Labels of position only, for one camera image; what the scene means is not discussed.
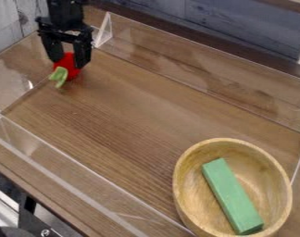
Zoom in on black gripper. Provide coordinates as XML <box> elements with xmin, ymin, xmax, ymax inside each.
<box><xmin>36</xmin><ymin>17</ymin><xmax>93</xmax><ymax>69</ymax></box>

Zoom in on red plush radish green leaves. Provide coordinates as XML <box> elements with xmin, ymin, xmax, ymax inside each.
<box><xmin>49</xmin><ymin>52</ymin><xmax>81</xmax><ymax>89</ymax></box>

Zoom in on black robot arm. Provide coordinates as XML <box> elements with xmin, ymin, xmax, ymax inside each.
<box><xmin>36</xmin><ymin>0</ymin><xmax>93</xmax><ymax>69</ymax></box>

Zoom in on wooden bowl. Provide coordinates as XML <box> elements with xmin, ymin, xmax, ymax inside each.
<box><xmin>173</xmin><ymin>138</ymin><xmax>292</xmax><ymax>237</ymax></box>

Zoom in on green rectangular block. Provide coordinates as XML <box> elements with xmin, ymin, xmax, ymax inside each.
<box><xmin>203</xmin><ymin>157</ymin><xmax>264</xmax><ymax>235</ymax></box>

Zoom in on clear acrylic corner bracket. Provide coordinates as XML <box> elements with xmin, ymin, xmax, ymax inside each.
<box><xmin>93</xmin><ymin>12</ymin><xmax>113</xmax><ymax>48</ymax></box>

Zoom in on black metal table frame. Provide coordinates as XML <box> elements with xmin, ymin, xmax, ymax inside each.
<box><xmin>18</xmin><ymin>194</ymin><xmax>82</xmax><ymax>237</ymax></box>

